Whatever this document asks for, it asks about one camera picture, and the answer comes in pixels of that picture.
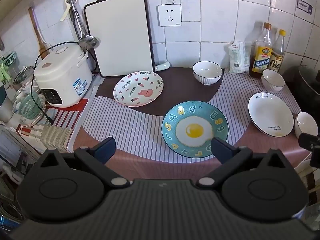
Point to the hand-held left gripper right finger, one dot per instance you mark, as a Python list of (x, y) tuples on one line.
[(220, 148)]

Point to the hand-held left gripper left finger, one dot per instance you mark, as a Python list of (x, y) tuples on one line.
[(106, 148)]

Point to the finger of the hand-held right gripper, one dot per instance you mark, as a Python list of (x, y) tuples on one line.
[(308, 142), (315, 160)]

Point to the small white ribbed bowl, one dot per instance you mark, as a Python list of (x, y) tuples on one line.
[(305, 123)]

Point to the teal fried egg print plate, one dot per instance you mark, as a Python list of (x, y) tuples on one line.
[(195, 130)]

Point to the white plate with black rim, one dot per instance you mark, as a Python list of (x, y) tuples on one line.
[(270, 115)]

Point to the bunny and carrot print plate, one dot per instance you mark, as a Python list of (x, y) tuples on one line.
[(140, 92)]

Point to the striped tablecloth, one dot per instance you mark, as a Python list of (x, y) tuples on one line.
[(130, 130)]

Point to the folded green patterned cloth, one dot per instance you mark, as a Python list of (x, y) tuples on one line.
[(56, 138)]

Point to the red striped mat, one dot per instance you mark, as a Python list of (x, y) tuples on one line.
[(62, 115)]

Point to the black wok with lid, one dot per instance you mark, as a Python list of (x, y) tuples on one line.
[(307, 87)]

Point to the medium white ribbed bowl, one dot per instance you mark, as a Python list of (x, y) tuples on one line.
[(273, 78)]

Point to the large white ribbed bowl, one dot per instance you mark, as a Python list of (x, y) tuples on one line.
[(207, 71)]

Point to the white rice cooker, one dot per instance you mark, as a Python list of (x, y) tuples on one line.
[(62, 72)]

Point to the clear vinegar bottle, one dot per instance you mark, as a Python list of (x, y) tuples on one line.
[(277, 60)]

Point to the white salt bag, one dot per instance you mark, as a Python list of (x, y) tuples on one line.
[(239, 60)]

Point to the yellow label oil bottle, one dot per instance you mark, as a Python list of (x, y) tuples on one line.
[(261, 57)]

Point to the steel ladle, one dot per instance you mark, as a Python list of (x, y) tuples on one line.
[(88, 42)]

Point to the glass pot lid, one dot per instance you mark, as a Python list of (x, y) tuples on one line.
[(23, 76)]

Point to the white cutting board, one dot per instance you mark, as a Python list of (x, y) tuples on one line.
[(117, 35)]

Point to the green plastic rack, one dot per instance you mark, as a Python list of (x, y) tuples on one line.
[(8, 60)]

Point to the wooden spatula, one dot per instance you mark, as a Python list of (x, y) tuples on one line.
[(37, 32)]

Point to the white rice paddle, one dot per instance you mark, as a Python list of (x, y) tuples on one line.
[(65, 12)]

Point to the wall sticker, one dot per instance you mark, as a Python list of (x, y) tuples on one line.
[(305, 7)]

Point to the white wall socket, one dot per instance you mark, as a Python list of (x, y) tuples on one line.
[(170, 15)]

